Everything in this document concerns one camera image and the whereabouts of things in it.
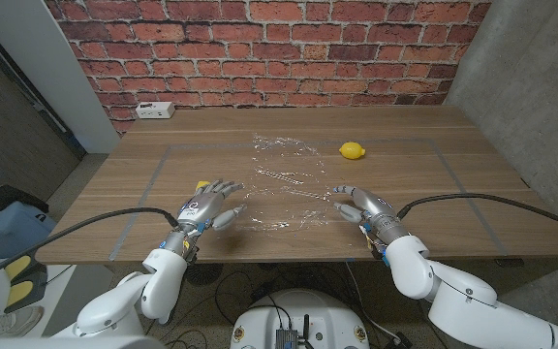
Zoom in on white sneaker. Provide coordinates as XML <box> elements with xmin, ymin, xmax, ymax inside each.
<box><xmin>0</xmin><ymin>304</ymin><xmax>46</xmax><ymax>339</ymax></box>

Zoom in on grey table leg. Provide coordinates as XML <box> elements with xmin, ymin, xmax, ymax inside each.
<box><xmin>407</xmin><ymin>259</ymin><xmax>439</xmax><ymax>325</ymax></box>

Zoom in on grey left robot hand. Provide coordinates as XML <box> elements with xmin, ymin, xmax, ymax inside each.
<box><xmin>175</xmin><ymin>178</ymin><xmax>249</xmax><ymax>238</ymax></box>

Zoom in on small grey electronics box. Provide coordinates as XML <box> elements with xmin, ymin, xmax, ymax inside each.
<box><xmin>274</xmin><ymin>328</ymin><xmax>300</xmax><ymax>349</ymax></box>

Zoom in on dark wood-grain door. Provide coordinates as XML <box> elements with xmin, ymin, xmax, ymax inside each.
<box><xmin>0</xmin><ymin>28</ymin><xmax>86</xmax><ymax>203</ymax></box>

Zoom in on clear plastic wrap sheet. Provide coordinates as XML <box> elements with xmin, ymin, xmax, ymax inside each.
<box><xmin>234</xmin><ymin>133</ymin><xmax>333</xmax><ymax>234</ymax></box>

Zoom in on white robot torso base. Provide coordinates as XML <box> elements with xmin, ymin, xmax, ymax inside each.
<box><xmin>230</xmin><ymin>289</ymin><xmax>371</xmax><ymax>349</ymax></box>

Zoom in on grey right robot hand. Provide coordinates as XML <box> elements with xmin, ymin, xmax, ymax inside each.
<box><xmin>332</xmin><ymin>185</ymin><xmax>409</xmax><ymax>243</ymax></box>

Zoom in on white power strip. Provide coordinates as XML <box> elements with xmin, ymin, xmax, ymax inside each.
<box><xmin>135</xmin><ymin>101</ymin><xmax>176</xmax><ymax>120</ymax></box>

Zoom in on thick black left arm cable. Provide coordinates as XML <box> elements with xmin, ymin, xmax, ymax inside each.
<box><xmin>0</xmin><ymin>206</ymin><xmax>181</xmax><ymax>290</ymax></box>

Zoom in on black round fan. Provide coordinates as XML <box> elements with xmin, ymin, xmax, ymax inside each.
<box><xmin>184</xmin><ymin>263</ymin><xmax>217</xmax><ymax>287</ymax></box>

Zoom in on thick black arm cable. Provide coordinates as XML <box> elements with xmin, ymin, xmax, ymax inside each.
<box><xmin>397</xmin><ymin>192</ymin><xmax>558</xmax><ymax>238</ymax></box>
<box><xmin>0</xmin><ymin>206</ymin><xmax>181</xmax><ymax>290</ymax></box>

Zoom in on yellow and black tool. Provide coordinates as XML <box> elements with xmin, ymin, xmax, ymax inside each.
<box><xmin>5</xmin><ymin>254</ymin><xmax>47</xmax><ymax>314</ymax></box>

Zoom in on red brick print backdrop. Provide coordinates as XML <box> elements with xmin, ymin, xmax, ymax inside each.
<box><xmin>44</xmin><ymin>0</ymin><xmax>493</xmax><ymax>135</ymax></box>

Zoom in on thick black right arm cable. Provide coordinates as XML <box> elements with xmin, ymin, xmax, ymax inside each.
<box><xmin>397</xmin><ymin>192</ymin><xmax>558</xmax><ymax>238</ymax></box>

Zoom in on white table leg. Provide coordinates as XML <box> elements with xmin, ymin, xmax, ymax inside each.
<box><xmin>158</xmin><ymin>263</ymin><xmax>186</xmax><ymax>325</ymax></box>

